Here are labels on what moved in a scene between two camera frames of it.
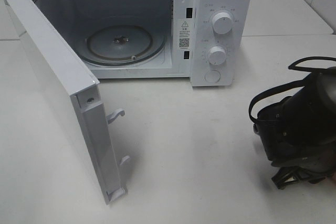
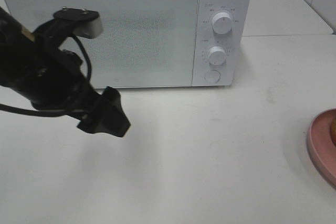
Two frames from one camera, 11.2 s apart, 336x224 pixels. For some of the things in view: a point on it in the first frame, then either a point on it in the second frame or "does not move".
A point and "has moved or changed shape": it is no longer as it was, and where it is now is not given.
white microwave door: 75,87 has moved or changed shape
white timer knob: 217,55 does not move
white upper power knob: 222,22 does not move
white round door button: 212,76 does not move
